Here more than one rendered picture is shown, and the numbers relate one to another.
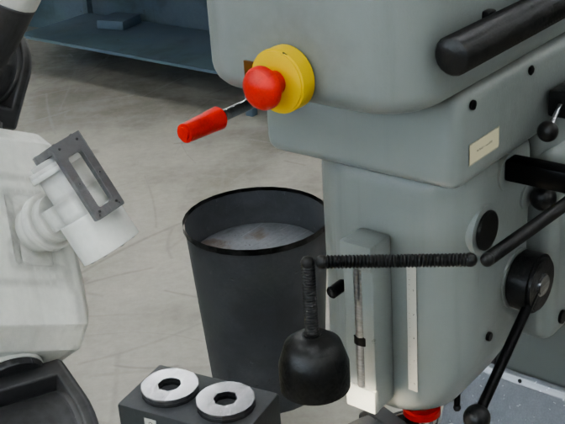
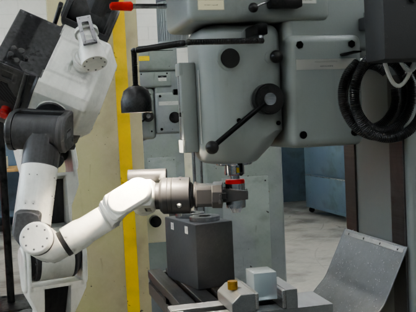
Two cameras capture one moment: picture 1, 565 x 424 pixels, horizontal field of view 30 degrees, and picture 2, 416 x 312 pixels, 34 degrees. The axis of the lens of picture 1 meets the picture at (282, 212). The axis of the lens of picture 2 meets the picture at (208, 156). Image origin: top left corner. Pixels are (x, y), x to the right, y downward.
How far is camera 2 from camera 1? 1.26 m
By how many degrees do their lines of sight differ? 40
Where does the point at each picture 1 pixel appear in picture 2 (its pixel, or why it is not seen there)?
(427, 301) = (203, 91)
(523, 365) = (367, 229)
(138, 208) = not seen: hidden behind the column
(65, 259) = (90, 78)
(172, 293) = not seen: outside the picture
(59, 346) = (73, 105)
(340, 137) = (174, 15)
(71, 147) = (84, 19)
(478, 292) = (228, 91)
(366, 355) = (181, 121)
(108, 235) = (88, 52)
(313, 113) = (171, 8)
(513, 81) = not seen: outside the picture
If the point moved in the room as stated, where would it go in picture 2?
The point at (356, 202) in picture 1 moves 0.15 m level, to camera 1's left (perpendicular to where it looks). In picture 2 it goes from (190, 52) to (142, 58)
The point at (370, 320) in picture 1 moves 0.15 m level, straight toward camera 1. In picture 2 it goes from (181, 101) to (135, 101)
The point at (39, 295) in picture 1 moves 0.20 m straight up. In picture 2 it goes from (70, 83) to (65, 5)
